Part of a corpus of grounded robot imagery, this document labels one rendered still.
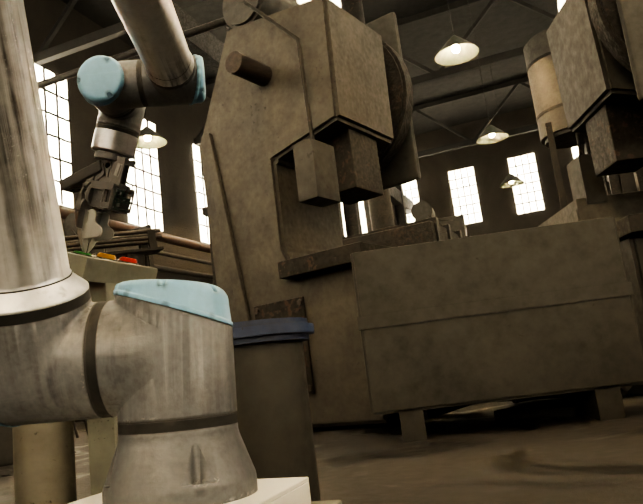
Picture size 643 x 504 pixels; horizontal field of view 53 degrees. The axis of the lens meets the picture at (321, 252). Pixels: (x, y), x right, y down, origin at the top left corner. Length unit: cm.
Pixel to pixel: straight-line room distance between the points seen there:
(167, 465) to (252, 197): 295
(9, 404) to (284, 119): 291
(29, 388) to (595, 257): 217
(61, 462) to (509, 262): 174
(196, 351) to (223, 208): 298
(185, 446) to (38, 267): 27
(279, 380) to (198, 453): 71
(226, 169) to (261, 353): 245
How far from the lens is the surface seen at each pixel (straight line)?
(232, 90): 393
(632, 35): 345
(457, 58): 964
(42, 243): 83
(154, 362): 80
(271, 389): 148
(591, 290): 261
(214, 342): 82
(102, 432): 143
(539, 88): 960
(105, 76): 130
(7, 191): 82
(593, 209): 407
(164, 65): 118
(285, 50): 374
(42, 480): 150
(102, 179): 143
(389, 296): 251
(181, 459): 79
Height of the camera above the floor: 30
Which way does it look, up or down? 10 degrees up
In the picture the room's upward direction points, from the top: 7 degrees counter-clockwise
